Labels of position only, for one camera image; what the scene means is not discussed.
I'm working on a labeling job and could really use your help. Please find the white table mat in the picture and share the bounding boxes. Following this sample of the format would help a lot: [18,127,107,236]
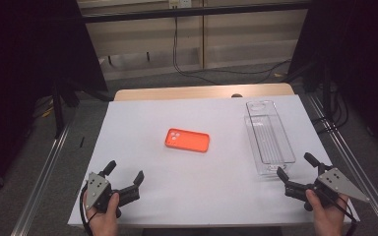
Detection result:
[67,94,361,228]

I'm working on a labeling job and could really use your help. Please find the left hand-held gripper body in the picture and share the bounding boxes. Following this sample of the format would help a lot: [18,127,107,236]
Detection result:
[86,171,142,219]

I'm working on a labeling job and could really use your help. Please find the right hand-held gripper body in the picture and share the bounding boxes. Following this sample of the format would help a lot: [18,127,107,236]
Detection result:
[283,163,371,211]

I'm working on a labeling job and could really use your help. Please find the person's left hand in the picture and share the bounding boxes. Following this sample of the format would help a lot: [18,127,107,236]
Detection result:
[83,191,121,236]

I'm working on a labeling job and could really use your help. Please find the black tripod stand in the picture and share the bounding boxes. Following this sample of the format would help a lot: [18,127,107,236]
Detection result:
[49,78,113,140]

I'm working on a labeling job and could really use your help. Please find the black hanging wall cable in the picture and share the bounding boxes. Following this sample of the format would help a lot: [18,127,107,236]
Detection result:
[172,16,219,86]

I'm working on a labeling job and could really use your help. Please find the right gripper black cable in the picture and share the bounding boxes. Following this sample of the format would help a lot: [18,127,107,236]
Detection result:
[319,189,359,236]

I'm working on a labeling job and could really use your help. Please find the black horizontal bar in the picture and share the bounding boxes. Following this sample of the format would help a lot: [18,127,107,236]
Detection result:
[81,1,312,25]

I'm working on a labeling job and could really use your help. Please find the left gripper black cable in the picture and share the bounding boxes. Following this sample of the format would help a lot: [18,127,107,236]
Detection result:
[79,184,95,236]

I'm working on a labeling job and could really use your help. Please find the white wall outlet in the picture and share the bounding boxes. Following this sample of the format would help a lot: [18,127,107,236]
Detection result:
[168,0,193,10]

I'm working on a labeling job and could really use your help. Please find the black curtain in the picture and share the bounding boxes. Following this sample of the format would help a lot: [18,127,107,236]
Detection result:
[0,0,110,201]
[287,0,378,160]

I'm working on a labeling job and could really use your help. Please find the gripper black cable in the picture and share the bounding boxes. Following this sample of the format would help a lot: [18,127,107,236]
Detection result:
[79,184,95,236]
[319,189,359,236]

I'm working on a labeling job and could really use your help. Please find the aluminium rail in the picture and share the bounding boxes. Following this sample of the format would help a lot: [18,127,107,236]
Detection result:
[10,120,74,236]
[305,92,378,236]

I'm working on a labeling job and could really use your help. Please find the bundle of black floor cables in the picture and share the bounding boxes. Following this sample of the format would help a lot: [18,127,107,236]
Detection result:
[310,90,351,135]

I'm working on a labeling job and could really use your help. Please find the orange phone case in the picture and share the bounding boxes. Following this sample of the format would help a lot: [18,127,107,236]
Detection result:
[163,127,211,154]

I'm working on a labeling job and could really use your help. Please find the person's right hand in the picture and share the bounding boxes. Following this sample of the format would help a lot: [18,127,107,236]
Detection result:
[304,189,352,236]

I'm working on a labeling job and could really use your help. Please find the black floor cable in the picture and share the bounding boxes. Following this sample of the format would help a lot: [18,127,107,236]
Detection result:
[206,58,292,85]

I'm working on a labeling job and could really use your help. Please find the black metal stand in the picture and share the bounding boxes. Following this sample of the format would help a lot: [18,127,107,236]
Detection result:
[302,61,335,123]

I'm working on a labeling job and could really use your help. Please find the clear plastic container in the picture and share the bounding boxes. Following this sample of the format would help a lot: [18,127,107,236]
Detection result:
[244,99,297,177]

